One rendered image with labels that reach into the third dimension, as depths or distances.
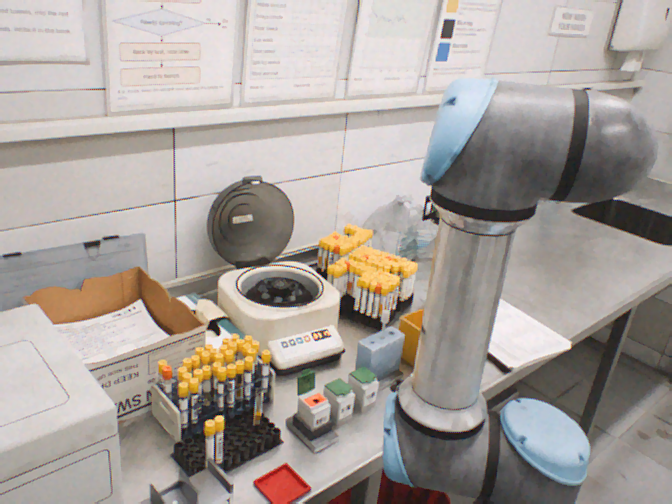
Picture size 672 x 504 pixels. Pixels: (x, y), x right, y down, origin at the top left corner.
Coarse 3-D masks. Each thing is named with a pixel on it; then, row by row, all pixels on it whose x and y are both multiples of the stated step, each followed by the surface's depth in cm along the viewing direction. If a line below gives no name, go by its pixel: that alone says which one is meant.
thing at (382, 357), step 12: (372, 336) 123; (384, 336) 123; (396, 336) 124; (360, 348) 121; (372, 348) 119; (384, 348) 121; (396, 348) 124; (360, 360) 121; (372, 360) 119; (384, 360) 123; (396, 360) 126; (372, 372) 121; (384, 372) 124; (396, 372) 127; (384, 384) 123
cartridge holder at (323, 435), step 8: (296, 416) 108; (288, 424) 110; (296, 424) 108; (304, 424) 106; (328, 424) 107; (296, 432) 108; (304, 432) 107; (312, 432) 105; (320, 432) 107; (328, 432) 108; (304, 440) 107; (312, 440) 106; (320, 440) 106; (328, 440) 106; (336, 440) 108; (312, 448) 105; (320, 448) 105
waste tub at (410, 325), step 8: (416, 312) 134; (408, 320) 133; (416, 320) 135; (400, 328) 132; (408, 328) 130; (416, 328) 128; (408, 336) 130; (416, 336) 128; (408, 344) 131; (416, 344) 129; (408, 352) 131; (416, 352) 129; (408, 360) 132
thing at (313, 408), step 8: (312, 392) 108; (304, 400) 106; (312, 400) 106; (320, 400) 106; (304, 408) 106; (312, 408) 104; (320, 408) 105; (328, 408) 106; (304, 416) 106; (312, 416) 104; (320, 416) 105; (328, 416) 107; (312, 424) 105; (320, 424) 106
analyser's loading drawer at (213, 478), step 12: (216, 468) 92; (180, 480) 89; (192, 480) 92; (204, 480) 92; (216, 480) 92; (228, 480) 90; (156, 492) 85; (168, 492) 89; (180, 492) 89; (192, 492) 87; (204, 492) 90; (216, 492) 90; (228, 492) 90
